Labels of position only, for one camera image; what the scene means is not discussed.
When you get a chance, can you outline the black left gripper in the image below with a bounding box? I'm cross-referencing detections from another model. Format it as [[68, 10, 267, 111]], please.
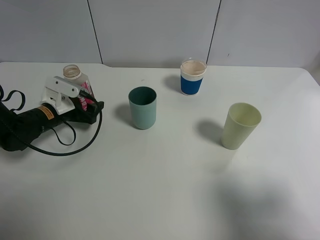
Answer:
[[53, 98, 104, 125]]

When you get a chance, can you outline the clear bottle with pink label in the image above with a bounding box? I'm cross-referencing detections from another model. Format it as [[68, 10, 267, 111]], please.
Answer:
[[62, 64, 96, 112]]

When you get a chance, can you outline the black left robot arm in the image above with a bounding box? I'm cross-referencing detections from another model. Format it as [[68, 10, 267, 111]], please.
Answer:
[[0, 101, 105, 157]]

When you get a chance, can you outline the teal plastic cup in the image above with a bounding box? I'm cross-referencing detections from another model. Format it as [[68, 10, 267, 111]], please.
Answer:
[[128, 86, 157, 130]]

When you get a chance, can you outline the pale green plastic cup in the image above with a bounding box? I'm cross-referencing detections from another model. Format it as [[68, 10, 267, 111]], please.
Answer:
[[221, 102, 262, 150]]

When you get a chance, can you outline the black camera cable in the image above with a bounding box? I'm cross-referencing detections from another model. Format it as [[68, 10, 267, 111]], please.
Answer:
[[0, 84, 104, 157]]

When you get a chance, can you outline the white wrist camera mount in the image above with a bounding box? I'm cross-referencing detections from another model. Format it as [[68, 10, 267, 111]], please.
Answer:
[[40, 76, 85, 115]]

